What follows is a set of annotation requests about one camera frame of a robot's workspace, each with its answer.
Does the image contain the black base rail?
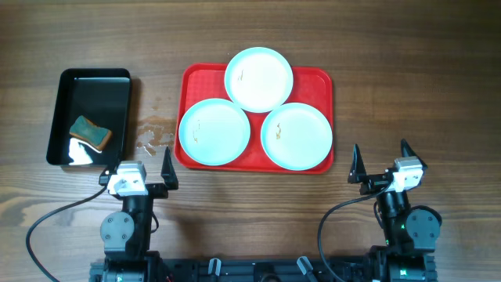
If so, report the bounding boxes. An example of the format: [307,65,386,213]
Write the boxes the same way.
[88,256,438,282]

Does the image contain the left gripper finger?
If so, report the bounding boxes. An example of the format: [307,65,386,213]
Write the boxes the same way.
[103,158,121,176]
[160,146,178,190]

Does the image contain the green and orange sponge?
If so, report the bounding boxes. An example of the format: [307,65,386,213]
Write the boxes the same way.
[70,115,113,152]

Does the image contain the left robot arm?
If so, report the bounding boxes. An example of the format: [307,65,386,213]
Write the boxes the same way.
[89,148,178,282]

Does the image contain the black cable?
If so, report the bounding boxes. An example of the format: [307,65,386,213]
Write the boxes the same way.
[316,180,393,282]
[25,184,109,282]

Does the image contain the right black cable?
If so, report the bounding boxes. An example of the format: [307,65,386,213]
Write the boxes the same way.
[316,180,393,282]

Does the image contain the left black cable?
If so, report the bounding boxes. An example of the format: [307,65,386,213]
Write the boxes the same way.
[25,184,109,282]

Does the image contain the light blue plate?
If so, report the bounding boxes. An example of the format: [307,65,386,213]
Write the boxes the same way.
[224,47,294,113]
[260,103,333,171]
[178,98,251,166]

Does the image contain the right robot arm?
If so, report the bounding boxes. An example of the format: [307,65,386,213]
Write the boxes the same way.
[348,139,442,282]

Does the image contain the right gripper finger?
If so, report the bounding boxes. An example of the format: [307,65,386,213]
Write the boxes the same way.
[401,139,428,169]
[348,144,367,183]

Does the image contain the black rectangular container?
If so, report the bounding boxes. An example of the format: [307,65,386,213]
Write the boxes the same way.
[46,68,132,166]

